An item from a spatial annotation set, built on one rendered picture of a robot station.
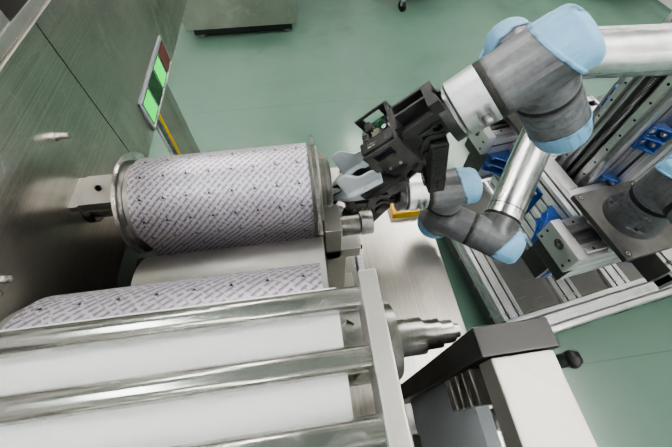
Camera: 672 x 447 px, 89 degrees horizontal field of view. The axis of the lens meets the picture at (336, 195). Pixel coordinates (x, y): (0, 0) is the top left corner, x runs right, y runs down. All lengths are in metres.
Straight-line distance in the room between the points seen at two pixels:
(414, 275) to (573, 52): 0.57
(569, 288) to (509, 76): 1.48
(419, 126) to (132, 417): 0.37
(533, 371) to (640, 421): 1.82
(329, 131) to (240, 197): 1.95
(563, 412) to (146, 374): 0.23
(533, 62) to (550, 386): 0.30
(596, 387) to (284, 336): 1.84
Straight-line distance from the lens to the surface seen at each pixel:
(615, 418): 2.02
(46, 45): 0.61
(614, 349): 2.11
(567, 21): 0.44
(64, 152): 0.58
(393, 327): 0.31
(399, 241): 0.87
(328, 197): 0.49
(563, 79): 0.45
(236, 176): 0.47
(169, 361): 0.25
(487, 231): 0.77
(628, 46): 0.68
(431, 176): 0.51
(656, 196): 1.17
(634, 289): 1.99
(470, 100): 0.43
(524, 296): 1.74
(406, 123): 0.45
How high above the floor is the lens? 1.66
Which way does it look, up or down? 55 degrees down
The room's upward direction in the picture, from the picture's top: straight up
